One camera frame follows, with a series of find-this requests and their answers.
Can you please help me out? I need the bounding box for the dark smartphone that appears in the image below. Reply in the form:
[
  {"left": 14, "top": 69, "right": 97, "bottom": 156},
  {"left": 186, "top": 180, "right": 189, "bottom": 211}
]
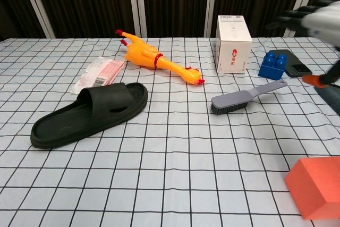
[{"left": 269, "top": 49, "right": 313, "bottom": 78}]

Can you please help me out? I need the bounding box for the yellow rubber chicken toy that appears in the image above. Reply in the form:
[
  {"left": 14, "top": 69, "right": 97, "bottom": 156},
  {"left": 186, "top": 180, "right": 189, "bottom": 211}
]
[{"left": 114, "top": 29, "right": 205, "bottom": 86}]

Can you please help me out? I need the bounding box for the checkered tablecloth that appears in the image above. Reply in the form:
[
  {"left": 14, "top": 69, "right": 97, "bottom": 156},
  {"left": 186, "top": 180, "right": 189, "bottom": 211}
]
[{"left": 0, "top": 37, "right": 340, "bottom": 227}]

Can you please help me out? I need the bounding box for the grey cleaning brush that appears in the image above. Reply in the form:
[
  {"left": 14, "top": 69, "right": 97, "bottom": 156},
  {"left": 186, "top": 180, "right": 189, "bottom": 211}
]
[{"left": 210, "top": 80, "right": 288, "bottom": 116}]

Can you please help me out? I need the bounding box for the orange foam block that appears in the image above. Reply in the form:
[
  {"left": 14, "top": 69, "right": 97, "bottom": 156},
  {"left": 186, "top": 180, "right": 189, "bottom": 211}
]
[{"left": 284, "top": 156, "right": 340, "bottom": 221}]

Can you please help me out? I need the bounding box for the dark grey towel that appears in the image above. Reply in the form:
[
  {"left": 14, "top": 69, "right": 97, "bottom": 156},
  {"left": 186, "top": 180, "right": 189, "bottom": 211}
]
[{"left": 314, "top": 85, "right": 340, "bottom": 116}]

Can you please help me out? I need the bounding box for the blue building block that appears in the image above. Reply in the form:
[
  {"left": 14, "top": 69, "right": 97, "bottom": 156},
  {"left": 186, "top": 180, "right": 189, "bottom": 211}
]
[{"left": 258, "top": 50, "right": 287, "bottom": 81}]

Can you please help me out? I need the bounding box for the pink plastic packet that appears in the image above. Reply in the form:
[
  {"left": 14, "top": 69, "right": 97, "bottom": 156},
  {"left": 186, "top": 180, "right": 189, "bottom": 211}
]
[{"left": 70, "top": 56, "right": 125, "bottom": 95}]

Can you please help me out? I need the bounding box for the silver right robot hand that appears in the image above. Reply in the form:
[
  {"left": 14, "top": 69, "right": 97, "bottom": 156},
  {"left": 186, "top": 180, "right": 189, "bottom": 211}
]
[{"left": 265, "top": 0, "right": 340, "bottom": 88}]

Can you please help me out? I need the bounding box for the black rubber slipper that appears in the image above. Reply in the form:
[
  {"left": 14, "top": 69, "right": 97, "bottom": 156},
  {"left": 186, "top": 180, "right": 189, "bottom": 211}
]
[{"left": 30, "top": 82, "right": 149, "bottom": 150}]

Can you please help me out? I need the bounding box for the white cardboard box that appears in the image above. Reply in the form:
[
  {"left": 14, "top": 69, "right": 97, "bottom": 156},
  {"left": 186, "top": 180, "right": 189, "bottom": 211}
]
[{"left": 215, "top": 15, "right": 253, "bottom": 74}]

